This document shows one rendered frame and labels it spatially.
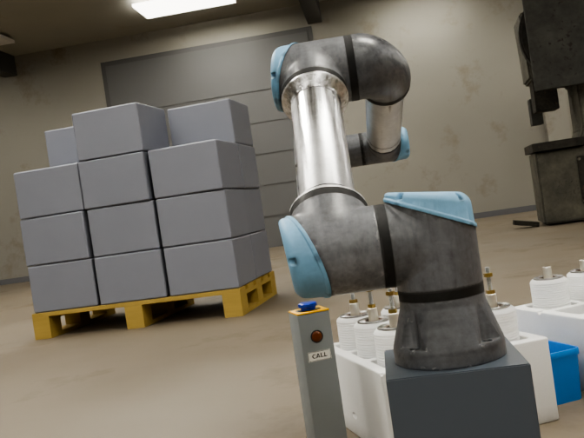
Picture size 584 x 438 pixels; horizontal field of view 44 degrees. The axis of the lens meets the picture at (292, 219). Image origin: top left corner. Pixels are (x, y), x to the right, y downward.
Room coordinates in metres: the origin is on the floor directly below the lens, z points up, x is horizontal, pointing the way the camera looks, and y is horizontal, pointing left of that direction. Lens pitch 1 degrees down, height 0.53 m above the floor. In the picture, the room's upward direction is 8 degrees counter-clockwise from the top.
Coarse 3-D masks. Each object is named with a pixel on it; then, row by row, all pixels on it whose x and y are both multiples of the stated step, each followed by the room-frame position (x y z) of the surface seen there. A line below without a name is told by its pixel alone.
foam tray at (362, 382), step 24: (528, 336) 1.57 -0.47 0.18; (336, 360) 1.70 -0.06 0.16; (360, 360) 1.58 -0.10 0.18; (528, 360) 1.53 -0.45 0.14; (360, 384) 1.56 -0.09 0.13; (384, 384) 1.44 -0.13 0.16; (552, 384) 1.54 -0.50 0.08; (360, 408) 1.59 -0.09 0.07; (384, 408) 1.44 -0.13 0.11; (552, 408) 1.54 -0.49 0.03; (360, 432) 1.61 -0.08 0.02; (384, 432) 1.46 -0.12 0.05
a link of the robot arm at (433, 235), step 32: (416, 192) 0.95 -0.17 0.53; (448, 192) 0.95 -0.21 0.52; (384, 224) 0.95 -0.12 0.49; (416, 224) 0.94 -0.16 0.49; (448, 224) 0.94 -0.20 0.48; (384, 256) 0.94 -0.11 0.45; (416, 256) 0.94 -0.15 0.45; (448, 256) 0.93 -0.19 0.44; (416, 288) 0.95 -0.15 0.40; (448, 288) 0.93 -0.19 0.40
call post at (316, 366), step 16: (304, 320) 1.49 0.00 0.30; (320, 320) 1.50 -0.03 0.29; (304, 336) 1.49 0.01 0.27; (304, 352) 1.49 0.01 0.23; (320, 352) 1.49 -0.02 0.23; (304, 368) 1.49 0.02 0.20; (320, 368) 1.49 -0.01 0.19; (336, 368) 1.50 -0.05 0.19; (304, 384) 1.50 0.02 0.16; (320, 384) 1.49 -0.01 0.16; (336, 384) 1.50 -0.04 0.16; (304, 400) 1.52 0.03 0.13; (320, 400) 1.49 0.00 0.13; (336, 400) 1.50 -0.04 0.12; (304, 416) 1.54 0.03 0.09; (320, 416) 1.49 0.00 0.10; (336, 416) 1.50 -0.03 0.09; (320, 432) 1.49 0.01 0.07; (336, 432) 1.50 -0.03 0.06
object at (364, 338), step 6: (360, 324) 1.63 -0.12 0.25; (366, 324) 1.61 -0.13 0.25; (372, 324) 1.61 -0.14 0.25; (378, 324) 1.60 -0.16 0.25; (354, 330) 1.64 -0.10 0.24; (360, 330) 1.62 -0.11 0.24; (366, 330) 1.61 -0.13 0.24; (372, 330) 1.60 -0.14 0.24; (360, 336) 1.62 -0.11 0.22; (366, 336) 1.61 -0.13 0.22; (372, 336) 1.60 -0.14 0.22; (360, 342) 1.62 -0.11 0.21; (366, 342) 1.61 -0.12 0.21; (372, 342) 1.60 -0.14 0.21; (360, 348) 1.62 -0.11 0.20; (366, 348) 1.61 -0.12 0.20; (372, 348) 1.60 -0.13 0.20; (360, 354) 1.63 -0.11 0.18; (366, 354) 1.61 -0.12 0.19; (372, 354) 1.60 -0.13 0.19
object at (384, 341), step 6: (378, 330) 1.52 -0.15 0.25; (390, 330) 1.50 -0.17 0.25; (378, 336) 1.51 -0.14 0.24; (384, 336) 1.50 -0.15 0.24; (390, 336) 1.49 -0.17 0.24; (378, 342) 1.51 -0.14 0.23; (384, 342) 1.50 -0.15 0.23; (390, 342) 1.49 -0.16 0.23; (378, 348) 1.51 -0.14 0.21; (384, 348) 1.50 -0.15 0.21; (390, 348) 1.49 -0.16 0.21; (378, 354) 1.52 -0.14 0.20; (378, 360) 1.52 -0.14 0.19; (384, 360) 1.50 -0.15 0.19; (384, 366) 1.50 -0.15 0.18
